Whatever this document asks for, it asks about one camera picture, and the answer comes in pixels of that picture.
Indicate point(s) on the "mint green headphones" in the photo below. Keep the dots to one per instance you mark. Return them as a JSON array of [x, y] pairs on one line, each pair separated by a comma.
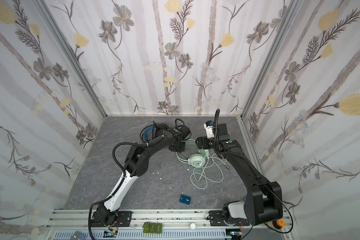
[[201, 161]]

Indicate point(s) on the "white round cap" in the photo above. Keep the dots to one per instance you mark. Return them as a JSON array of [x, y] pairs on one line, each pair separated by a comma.
[[192, 226]]

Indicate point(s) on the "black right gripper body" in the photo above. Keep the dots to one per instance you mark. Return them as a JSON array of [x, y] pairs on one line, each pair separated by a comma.
[[200, 143]]

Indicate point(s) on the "small blue block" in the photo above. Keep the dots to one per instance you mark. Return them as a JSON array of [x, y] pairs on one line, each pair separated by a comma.
[[185, 200]]

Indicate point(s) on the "green terminal block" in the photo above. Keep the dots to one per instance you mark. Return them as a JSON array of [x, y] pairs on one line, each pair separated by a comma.
[[152, 228]]

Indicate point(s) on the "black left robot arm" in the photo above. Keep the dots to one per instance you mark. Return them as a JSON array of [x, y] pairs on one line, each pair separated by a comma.
[[178, 132]]

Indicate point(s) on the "black blue headphones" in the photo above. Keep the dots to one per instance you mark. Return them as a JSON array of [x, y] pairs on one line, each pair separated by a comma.
[[153, 131]]

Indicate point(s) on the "orange emergency stop button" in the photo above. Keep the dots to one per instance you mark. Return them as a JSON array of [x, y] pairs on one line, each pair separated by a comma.
[[278, 225]]

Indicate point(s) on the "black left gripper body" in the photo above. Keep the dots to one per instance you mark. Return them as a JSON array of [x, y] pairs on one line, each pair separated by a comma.
[[178, 143]]

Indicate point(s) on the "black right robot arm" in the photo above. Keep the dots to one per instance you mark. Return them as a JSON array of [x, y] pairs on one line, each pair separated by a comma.
[[263, 203]]

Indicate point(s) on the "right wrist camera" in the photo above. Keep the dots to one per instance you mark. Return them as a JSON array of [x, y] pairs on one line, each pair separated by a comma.
[[209, 128]]

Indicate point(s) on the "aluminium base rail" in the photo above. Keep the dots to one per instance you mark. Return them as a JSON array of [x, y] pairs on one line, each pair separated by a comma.
[[73, 225]]

